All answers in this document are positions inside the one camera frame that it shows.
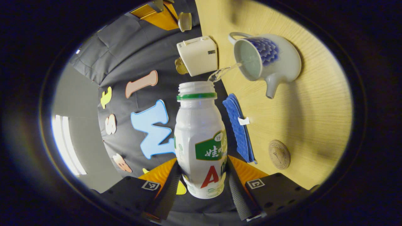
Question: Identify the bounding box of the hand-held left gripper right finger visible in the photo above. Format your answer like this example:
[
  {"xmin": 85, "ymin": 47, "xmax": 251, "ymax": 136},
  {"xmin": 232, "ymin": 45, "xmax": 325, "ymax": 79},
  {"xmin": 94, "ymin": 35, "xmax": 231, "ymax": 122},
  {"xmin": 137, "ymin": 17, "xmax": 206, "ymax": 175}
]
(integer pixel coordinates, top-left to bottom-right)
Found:
[{"xmin": 227, "ymin": 155, "xmax": 318, "ymax": 222}]

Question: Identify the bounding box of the ceiling light panel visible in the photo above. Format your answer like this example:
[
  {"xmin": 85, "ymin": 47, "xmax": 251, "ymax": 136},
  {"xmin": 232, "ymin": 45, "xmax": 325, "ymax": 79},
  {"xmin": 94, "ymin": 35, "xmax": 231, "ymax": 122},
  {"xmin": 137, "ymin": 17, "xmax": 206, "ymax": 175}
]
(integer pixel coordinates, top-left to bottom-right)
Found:
[{"xmin": 51, "ymin": 115, "xmax": 87, "ymax": 176}]

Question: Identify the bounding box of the round wooden coaster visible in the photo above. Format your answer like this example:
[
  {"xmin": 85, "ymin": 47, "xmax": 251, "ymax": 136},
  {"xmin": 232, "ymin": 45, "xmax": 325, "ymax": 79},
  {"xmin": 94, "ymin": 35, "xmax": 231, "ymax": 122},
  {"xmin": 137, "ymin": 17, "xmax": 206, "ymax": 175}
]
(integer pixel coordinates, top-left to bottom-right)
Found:
[{"xmin": 268, "ymin": 140, "xmax": 291, "ymax": 170}]

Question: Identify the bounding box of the white plastic water bottle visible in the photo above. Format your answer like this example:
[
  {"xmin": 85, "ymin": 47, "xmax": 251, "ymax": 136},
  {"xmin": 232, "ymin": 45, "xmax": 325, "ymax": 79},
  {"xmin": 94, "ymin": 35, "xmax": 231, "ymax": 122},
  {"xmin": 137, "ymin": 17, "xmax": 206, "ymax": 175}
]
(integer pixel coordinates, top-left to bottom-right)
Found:
[{"xmin": 174, "ymin": 81, "xmax": 228, "ymax": 199}]

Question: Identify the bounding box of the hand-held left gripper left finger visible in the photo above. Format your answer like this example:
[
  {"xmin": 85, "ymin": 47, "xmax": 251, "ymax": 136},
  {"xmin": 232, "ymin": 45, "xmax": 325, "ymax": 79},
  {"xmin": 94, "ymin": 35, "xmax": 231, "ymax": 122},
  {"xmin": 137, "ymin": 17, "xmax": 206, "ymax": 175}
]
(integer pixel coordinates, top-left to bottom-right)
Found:
[{"xmin": 94, "ymin": 158, "xmax": 182, "ymax": 220}]

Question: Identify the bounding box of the white toaster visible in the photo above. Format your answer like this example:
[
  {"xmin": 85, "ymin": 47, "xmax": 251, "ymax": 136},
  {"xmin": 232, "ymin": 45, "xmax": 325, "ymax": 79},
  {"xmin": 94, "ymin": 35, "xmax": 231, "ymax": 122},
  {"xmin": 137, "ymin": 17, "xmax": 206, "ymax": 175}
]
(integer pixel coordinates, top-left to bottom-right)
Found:
[{"xmin": 176, "ymin": 35, "xmax": 218, "ymax": 77}]

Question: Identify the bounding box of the white blue-patterned teacup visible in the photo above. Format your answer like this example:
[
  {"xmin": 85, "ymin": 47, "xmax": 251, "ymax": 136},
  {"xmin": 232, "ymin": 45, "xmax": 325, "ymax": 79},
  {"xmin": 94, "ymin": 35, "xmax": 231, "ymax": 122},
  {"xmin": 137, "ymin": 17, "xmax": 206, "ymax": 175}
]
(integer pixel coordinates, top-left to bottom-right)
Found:
[{"xmin": 228, "ymin": 32, "xmax": 302, "ymax": 99}]

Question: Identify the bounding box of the blue folded towel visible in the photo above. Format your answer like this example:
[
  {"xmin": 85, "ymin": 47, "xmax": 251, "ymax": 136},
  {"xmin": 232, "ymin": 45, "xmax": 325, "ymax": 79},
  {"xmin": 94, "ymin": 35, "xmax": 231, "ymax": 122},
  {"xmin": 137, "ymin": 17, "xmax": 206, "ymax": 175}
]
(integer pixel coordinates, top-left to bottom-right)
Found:
[{"xmin": 222, "ymin": 93, "xmax": 258, "ymax": 164}]

